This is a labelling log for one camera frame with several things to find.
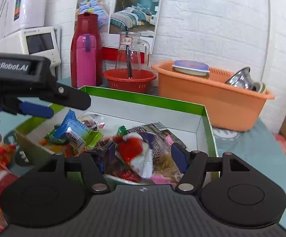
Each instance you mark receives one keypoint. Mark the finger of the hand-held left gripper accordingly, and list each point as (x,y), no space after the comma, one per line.
(36,109)
(71,96)

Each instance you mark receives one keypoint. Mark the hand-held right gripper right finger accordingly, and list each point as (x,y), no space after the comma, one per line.
(180,158)

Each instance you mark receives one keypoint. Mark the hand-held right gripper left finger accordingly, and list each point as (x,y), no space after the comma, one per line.
(91,164)

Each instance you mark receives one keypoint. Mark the pink noodle snack packet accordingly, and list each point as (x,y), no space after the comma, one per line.
(166,170)

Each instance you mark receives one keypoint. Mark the light green small packet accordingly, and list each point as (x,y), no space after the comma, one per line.
(93,138)

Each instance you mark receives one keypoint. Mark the blue cookie packet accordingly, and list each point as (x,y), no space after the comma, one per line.
(70,126)

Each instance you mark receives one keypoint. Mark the clear date candy packet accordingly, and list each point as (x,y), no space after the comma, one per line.
(93,121)

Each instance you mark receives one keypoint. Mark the brown chip packet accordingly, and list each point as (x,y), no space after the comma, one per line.
(152,130)

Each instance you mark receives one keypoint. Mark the small red white packet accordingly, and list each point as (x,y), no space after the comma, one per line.
(133,153)

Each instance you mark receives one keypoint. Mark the dark green candy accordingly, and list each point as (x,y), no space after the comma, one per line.
(122,130)

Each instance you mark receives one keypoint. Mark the green cardboard box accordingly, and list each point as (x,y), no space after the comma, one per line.
(157,113)

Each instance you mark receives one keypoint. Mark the pink thermos bottle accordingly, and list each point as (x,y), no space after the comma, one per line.
(86,61)

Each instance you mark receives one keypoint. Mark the white appliance with screen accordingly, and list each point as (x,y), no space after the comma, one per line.
(39,43)

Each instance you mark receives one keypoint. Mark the orange plastic basin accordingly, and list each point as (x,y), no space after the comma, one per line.
(207,103)

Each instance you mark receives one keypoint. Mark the red plastic bowl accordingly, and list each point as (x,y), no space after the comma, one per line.
(130,81)

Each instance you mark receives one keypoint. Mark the dark stirring stick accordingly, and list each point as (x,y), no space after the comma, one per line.
(129,64)

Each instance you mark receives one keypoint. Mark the white water purifier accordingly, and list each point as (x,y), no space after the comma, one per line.
(27,5)

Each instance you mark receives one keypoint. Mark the red thermos jug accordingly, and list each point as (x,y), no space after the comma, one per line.
(87,24)

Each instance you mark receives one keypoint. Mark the glass pitcher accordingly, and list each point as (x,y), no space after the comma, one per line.
(135,54)

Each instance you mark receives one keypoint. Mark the blue lidded container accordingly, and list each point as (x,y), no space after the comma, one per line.
(191,68)

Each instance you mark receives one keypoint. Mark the steel bowl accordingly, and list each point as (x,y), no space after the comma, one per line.
(240,79)

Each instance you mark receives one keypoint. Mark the white green bowl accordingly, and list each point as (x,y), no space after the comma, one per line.
(260,87)

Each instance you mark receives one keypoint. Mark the wall poster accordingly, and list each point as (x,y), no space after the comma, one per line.
(133,7)

